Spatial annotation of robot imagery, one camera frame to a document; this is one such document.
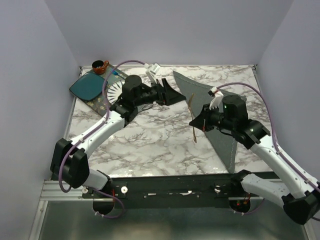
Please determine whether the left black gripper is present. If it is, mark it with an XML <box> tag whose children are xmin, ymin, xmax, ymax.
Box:
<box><xmin>135</xmin><ymin>79</ymin><xmax>188</xmax><ymax>108</ymax></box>

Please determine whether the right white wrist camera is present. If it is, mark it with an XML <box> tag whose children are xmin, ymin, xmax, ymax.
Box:
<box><xmin>208</xmin><ymin>86</ymin><xmax>224</xmax><ymax>110</ymax></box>

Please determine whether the aluminium frame rail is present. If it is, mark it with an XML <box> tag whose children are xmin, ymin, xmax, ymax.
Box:
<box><xmin>39</xmin><ymin>178</ymin><xmax>85</xmax><ymax>201</ymax></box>

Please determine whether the grey cloth napkin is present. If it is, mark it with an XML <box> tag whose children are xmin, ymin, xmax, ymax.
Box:
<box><xmin>173</xmin><ymin>71</ymin><xmax>238</xmax><ymax>173</ymax></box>

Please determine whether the white striped round plate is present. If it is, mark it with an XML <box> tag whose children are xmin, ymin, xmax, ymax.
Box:
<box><xmin>106</xmin><ymin>80</ymin><xmax>125</xmax><ymax>105</ymax></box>

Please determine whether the orange ceramic mug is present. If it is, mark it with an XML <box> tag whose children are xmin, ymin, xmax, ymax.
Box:
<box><xmin>91</xmin><ymin>60</ymin><xmax>109</xmax><ymax>75</ymax></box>

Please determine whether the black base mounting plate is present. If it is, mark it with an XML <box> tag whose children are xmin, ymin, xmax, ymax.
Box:
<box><xmin>82</xmin><ymin>172</ymin><xmax>261</xmax><ymax>210</ymax></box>

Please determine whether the teal square plate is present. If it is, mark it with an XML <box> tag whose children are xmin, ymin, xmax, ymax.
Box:
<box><xmin>69</xmin><ymin>71</ymin><xmax>104</xmax><ymax>102</ymax></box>

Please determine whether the gold metal spoon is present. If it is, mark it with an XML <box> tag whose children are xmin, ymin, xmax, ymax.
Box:
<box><xmin>187</xmin><ymin>93</ymin><xmax>197</xmax><ymax>143</ymax></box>

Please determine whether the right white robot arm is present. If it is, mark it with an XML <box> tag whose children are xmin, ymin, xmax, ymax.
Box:
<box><xmin>189</xmin><ymin>95</ymin><xmax>320</xmax><ymax>225</ymax></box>

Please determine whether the floral rectangular serving tray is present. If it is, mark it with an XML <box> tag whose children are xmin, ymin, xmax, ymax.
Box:
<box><xmin>79</xmin><ymin>65</ymin><xmax>125</xmax><ymax>116</ymax></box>

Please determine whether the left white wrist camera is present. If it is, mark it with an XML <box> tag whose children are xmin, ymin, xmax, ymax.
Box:
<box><xmin>144</xmin><ymin>63</ymin><xmax>161</xmax><ymax>84</ymax></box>

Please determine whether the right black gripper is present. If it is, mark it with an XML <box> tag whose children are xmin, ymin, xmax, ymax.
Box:
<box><xmin>190</xmin><ymin>102</ymin><xmax>236</xmax><ymax>131</ymax></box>

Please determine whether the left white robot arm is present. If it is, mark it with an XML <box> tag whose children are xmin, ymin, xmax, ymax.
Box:
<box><xmin>50</xmin><ymin>75</ymin><xmax>186</xmax><ymax>198</ymax></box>

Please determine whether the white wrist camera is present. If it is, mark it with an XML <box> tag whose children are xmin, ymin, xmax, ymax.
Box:
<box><xmin>208</xmin><ymin>86</ymin><xmax>224</xmax><ymax>110</ymax></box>
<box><xmin>144</xmin><ymin>63</ymin><xmax>161</xmax><ymax>84</ymax></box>

